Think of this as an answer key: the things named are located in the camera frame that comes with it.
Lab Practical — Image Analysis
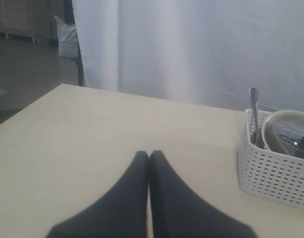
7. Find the white perforated plastic basket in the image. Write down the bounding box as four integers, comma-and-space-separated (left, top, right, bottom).
238, 109, 304, 210

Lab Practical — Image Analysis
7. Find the left steel cutlery handle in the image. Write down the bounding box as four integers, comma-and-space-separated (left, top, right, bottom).
248, 87, 263, 147

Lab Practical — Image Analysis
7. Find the white filled sack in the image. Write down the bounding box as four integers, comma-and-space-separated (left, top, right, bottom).
54, 16, 78, 59

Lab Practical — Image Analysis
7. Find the shiny stainless steel cup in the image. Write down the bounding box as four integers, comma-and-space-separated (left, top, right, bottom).
278, 134, 304, 159

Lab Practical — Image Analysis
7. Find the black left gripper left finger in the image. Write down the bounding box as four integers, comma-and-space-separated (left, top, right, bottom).
47, 151, 149, 238

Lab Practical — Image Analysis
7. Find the wooden crate furniture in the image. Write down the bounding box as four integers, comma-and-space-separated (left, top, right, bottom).
0, 0, 64, 44

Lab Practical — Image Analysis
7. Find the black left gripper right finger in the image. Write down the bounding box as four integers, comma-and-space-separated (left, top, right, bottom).
149, 150, 257, 238

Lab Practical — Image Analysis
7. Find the cream ceramic bowl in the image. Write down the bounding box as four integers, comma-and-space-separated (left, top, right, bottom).
261, 110, 304, 155

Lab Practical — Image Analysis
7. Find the white backdrop curtain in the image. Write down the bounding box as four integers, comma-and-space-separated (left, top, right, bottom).
72, 0, 304, 112

